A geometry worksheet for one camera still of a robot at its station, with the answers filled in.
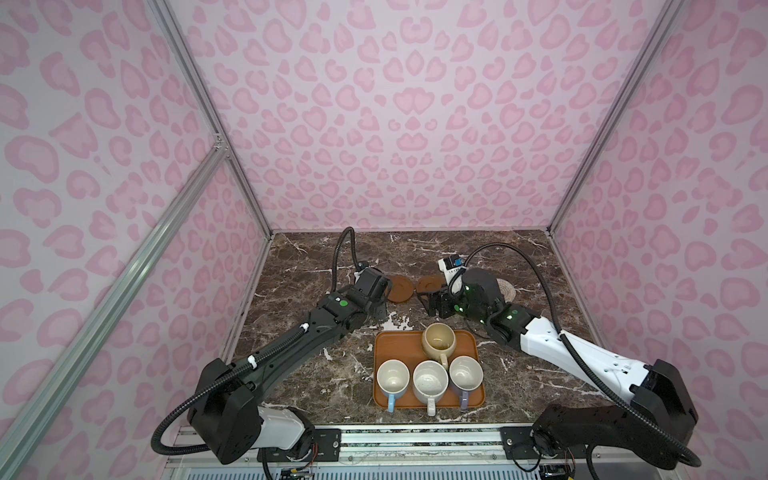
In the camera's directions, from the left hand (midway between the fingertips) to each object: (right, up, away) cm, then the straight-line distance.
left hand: (378, 296), depth 82 cm
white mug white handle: (+14, -24, 0) cm, 28 cm away
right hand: (+14, +2, -4) cm, 15 cm away
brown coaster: (+7, 0, +21) cm, 23 cm away
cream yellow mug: (+18, -14, +6) cm, 24 cm away
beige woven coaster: (+43, -1, +20) cm, 48 cm away
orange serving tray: (+9, -16, +7) cm, 20 cm away
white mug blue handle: (+4, -23, +1) cm, 23 cm away
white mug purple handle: (+24, -22, +1) cm, 33 cm away
